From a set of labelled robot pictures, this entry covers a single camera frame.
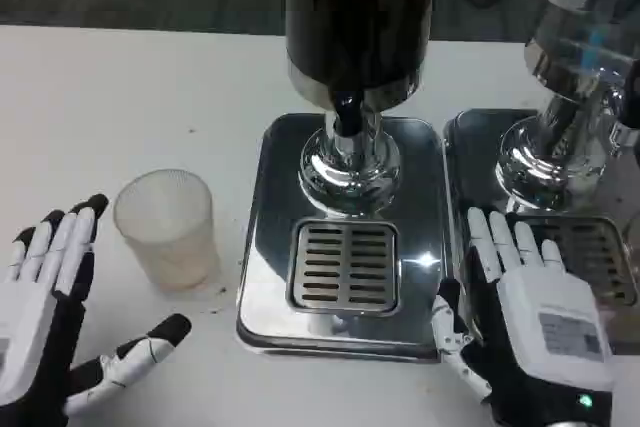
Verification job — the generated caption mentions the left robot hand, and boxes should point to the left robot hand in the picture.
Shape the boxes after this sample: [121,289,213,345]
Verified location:
[0,193,193,427]

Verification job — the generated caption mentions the steel drip grid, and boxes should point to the steel drip grid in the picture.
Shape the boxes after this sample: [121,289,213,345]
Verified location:
[286,218,402,314]
[509,214,639,308]

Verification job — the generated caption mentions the clear drink dispenser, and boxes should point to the clear drink dispenser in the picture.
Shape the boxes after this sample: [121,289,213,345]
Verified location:
[494,0,640,213]

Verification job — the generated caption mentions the clear ribbed glass cup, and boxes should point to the clear ribbed glass cup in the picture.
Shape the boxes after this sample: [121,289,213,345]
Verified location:
[113,169,221,293]

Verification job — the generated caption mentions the dark drink dispenser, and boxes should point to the dark drink dispenser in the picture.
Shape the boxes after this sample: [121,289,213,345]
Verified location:
[283,0,446,221]

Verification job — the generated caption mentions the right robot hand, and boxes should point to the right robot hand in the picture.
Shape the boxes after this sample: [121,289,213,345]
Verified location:
[431,207,615,427]

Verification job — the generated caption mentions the black dispenser tap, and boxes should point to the black dispenser tap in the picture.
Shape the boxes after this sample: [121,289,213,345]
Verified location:
[331,90,365,139]

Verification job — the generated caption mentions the steel drip tray base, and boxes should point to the steel drip tray base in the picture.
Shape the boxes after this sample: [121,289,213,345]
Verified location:
[234,112,449,362]
[442,107,640,348]

